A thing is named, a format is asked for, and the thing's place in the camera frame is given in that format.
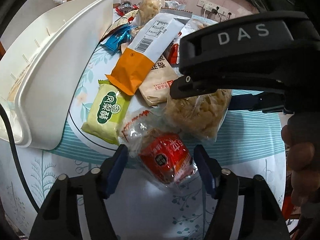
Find clear bag puffed snacks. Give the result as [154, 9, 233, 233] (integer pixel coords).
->
[164, 89, 232, 140]

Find green pineapple cake packet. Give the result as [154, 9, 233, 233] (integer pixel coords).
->
[81, 80, 131, 145]

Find beige soda cracker packet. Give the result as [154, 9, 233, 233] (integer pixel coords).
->
[139, 55, 178, 106]

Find cream printed snack packet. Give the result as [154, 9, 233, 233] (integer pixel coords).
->
[105, 9, 138, 36]

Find black cable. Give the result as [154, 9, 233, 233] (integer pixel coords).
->
[0, 103, 41, 213]

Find person's right hand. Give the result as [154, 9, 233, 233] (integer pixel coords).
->
[281, 115, 319, 218]

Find clear bag rice cake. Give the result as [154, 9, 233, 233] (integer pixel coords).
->
[137, 0, 165, 26]

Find red snack packet clear wrap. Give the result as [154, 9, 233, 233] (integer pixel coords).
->
[138, 133, 194, 185]

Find red edged dark snack packet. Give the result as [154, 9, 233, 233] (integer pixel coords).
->
[116, 1, 139, 16]

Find white plastic storage bin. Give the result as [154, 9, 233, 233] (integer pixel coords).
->
[1, 0, 113, 150]

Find white wall power strip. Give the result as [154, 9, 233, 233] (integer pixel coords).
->
[197, 0, 233, 22]

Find blue foil candy packet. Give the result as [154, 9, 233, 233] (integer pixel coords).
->
[100, 24, 132, 53]

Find orange white snack packet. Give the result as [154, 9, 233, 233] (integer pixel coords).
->
[106, 12, 189, 96]

